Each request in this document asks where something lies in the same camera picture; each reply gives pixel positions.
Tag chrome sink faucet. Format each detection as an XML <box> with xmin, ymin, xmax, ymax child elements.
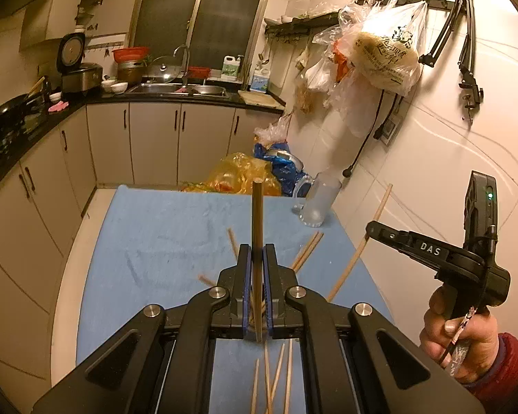
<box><xmin>173</xmin><ymin>44</ymin><xmax>192</xmax><ymax>88</ymax></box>

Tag blue tablecloth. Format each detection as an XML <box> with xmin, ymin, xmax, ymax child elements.
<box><xmin>75</xmin><ymin>185</ymin><xmax>393</xmax><ymax>414</ymax></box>

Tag pile of wooden chopsticks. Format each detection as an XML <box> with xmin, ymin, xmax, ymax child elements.
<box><xmin>198</xmin><ymin>226</ymin><xmax>325</xmax><ymax>414</ymax></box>

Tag dark kitchen window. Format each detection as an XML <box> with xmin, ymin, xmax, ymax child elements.
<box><xmin>129</xmin><ymin>0</ymin><xmax>274</xmax><ymax>82</ymax></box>

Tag black frying pan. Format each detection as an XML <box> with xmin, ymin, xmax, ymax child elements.
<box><xmin>0</xmin><ymin>92</ymin><xmax>31</xmax><ymax>132</ymax></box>

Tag single bamboo chopstick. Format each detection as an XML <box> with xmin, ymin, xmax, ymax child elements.
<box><xmin>251</xmin><ymin>180</ymin><xmax>265</xmax><ymax>341</ymax></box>
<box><xmin>327</xmin><ymin>184</ymin><xmax>393</xmax><ymax>303</ymax></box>

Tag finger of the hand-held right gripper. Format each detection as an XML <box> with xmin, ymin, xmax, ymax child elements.
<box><xmin>366</xmin><ymin>220</ymin><xmax>462</xmax><ymax>269</ymax></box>

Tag black wall socket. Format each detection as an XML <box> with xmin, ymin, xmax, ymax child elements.
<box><xmin>373</xmin><ymin>114</ymin><xmax>401</xmax><ymax>145</ymax></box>

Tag white bottle blue label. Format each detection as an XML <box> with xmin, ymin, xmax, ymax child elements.
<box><xmin>249</xmin><ymin>62</ymin><xmax>271</xmax><ymax>95</ymax></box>

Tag wooden cutting board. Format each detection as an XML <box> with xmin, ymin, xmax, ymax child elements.
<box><xmin>237</xmin><ymin>90</ymin><xmax>286</xmax><ymax>111</ymax></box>

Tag clear glass pitcher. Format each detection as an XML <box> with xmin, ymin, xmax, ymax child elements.
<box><xmin>292</xmin><ymin>171</ymin><xmax>343</xmax><ymax>229</ymax></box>

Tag silver rice cooker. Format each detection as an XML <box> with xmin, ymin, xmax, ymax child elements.
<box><xmin>57</xmin><ymin>32</ymin><xmax>104</xmax><ymax>96</ymax></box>

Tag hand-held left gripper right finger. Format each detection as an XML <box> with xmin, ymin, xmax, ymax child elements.
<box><xmin>262</xmin><ymin>244</ymin><xmax>487</xmax><ymax>414</ymax></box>

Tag red plastic colander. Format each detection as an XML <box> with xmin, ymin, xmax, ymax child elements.
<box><xmin>112</xmin><ymin>47</ymin><xmax>150</xmax><ymax>65</ymax></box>

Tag black power cord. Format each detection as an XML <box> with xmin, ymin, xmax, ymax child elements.
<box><xmin>342</xmin><ymin>90</ymin><xmax>387</xmax><ymax>178</ymax></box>

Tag clear plastic bag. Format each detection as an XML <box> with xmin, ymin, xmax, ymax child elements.
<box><xmin>254</xmin><ymin>112</ymin><xmax>292</xmax><ymax>148</ymax></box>

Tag glass pot lid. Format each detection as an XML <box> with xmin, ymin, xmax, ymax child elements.
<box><xmin>146</xmin><ymin>55</ymin><xmax>182</xmax><ymax>84</ymax></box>

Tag steel kitchen sink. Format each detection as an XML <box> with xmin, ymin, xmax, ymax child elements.
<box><xmin>127</xmin><ymin>83</ymin><xmax>232</xmax><ymax>99</ymax></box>

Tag brown cooking pot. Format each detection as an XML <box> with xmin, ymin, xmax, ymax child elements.
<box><xmin>117</xmin><ymin>62</ymin><xmax>146</xmax><ymax>86</ymax></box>

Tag blue plastic bag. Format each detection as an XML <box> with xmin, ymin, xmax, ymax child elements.
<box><xmin>254</xmin><ymin>140</ymin><xmax>312</xmax><ymax>198</ymax></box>

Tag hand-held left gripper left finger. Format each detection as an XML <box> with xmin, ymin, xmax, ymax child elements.
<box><xmin>31</xmin><ymin>244</ymin><xmax>253</xmax><ymax>414</ymax></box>

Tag hanging clear plastic bags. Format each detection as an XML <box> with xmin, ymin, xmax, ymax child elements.
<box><xmin>302</xmin><ymin>0</ymin><xmax>429</xmax><ymax>139</ymax></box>

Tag white jug green label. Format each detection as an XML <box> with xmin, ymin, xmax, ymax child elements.
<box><xmin>221</xmin><ymin>55</ymin><xmax>243</xmax><ymax>82</ymax></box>

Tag black wall shelf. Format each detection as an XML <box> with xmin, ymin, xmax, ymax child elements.
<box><xmin>264</xmin><ymin>12</ymin><xmax>343</xmax><ymax>38</ymax></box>

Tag person's right forearm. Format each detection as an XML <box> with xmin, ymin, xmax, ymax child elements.
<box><xmin>472</xmin><ymin>332</ymin><xmax>518</xmax><ymax>406</ymax></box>

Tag yellow plastic bag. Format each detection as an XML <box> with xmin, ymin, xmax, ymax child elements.
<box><xmin>182</xmin><ymin>152</ymin><xmax>282</xmax><ymax>196</ymax></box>

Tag beige kitchen base cabinets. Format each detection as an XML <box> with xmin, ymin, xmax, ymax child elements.
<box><xmin>0</xmin><ymin>102</ymin><xmax>286</xmax><ymax>354</ymax></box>

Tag beige upper cabinets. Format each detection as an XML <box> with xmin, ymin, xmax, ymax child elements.
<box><xmin>19</xmin><ymin>0</ymin><xmax>118</xmax><ymax>51</ymax></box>

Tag black gas stove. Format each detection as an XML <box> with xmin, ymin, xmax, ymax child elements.
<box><xmin>0</xmin><ymin>108</ymin><xmax>48</xmax><ymax>177</ymax></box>

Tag person's right hand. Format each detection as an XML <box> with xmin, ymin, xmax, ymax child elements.
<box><xmin>419</xmin><ymin>286</ymin><xmax>502</xmax><ymax>385</ymax></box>

